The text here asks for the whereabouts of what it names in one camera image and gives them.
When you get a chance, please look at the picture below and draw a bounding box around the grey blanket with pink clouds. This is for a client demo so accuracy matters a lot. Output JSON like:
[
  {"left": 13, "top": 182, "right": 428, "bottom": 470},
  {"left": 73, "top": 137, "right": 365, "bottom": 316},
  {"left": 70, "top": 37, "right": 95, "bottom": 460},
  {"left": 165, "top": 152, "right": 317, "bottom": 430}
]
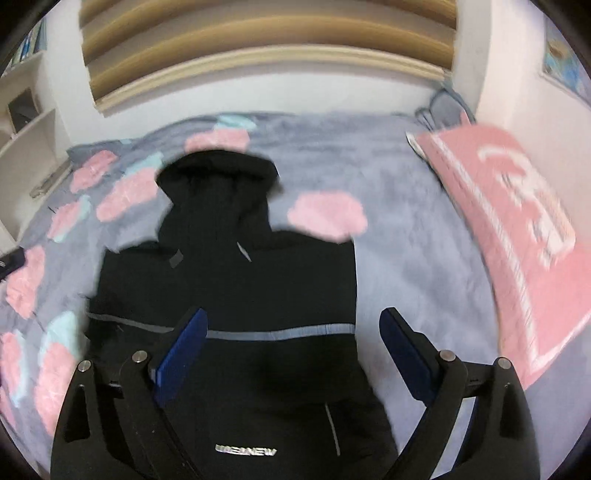
[{"left": 0, "top": 111, "right": 555, "bottom": 480}]

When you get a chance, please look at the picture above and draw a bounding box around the wooden slatted headboard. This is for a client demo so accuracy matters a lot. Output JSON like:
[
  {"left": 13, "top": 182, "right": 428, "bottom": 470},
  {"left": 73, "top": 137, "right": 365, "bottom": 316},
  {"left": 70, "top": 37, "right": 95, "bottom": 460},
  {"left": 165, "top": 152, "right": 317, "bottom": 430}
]
[{"left": 78, "top": 0, "right": 458, "bottom": 112}]

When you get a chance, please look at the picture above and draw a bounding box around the black hooded jacket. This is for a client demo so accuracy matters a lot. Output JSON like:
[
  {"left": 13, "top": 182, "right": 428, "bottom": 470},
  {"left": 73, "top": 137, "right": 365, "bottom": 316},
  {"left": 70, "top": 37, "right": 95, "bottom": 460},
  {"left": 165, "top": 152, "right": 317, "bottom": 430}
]
[{"left": 48, "top": 151, "right": 400, "bottom": 480}]

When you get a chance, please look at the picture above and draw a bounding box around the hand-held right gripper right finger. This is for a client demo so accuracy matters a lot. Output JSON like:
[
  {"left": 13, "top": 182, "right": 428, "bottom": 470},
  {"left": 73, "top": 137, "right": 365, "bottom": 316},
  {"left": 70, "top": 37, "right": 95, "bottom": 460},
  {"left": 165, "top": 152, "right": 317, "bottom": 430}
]
[{"left": 379, "top": 307, "right": 541, "bottom": 480}]

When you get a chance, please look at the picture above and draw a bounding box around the pink pillow with white print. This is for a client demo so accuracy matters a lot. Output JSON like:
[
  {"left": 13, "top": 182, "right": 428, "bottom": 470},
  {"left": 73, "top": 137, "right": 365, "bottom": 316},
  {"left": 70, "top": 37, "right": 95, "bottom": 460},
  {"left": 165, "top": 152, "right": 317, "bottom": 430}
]
[{"left": 406, "top": 122, "right": 591, "bottom": 388}]

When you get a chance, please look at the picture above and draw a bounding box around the dark object on bed edge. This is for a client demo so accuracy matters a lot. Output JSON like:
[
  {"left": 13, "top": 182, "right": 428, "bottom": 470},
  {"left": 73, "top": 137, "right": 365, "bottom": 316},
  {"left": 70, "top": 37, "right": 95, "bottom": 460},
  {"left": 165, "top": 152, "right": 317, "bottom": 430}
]
[{"left": 0, "top": 248, "right": 26, "bottom": 280}]

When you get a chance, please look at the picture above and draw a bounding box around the grey-blue pillow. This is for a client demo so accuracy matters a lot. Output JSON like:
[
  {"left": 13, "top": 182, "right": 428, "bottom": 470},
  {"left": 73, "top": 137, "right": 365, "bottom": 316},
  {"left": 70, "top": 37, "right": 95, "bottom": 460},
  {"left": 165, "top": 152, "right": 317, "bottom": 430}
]
[{"left": 414, "top": 88, "right": 476, "bottom": 132}]

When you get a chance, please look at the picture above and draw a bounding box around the wall poster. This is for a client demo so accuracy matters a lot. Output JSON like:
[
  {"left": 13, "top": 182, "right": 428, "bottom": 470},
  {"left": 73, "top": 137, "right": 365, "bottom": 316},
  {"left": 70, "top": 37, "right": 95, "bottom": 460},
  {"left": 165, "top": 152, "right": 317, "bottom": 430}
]
[{"left": 540, "top": 18, "right": 587, "bottom": 100}]

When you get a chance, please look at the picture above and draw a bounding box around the white bookshelf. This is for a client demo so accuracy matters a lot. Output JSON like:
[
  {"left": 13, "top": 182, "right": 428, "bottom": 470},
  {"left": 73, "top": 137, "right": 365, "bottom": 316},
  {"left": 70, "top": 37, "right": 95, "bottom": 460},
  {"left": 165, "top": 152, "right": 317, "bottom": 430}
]
[{"left": 0, "top": 18, "right": 72, "bottom": 245}]

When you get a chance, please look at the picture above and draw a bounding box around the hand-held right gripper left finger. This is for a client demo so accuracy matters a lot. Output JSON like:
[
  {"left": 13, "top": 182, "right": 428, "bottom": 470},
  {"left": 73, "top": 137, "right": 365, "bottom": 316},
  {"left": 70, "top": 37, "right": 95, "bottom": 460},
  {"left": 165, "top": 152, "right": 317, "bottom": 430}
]
[{"left": 50, "top": 307, "right": 209, "bottom": 480}]

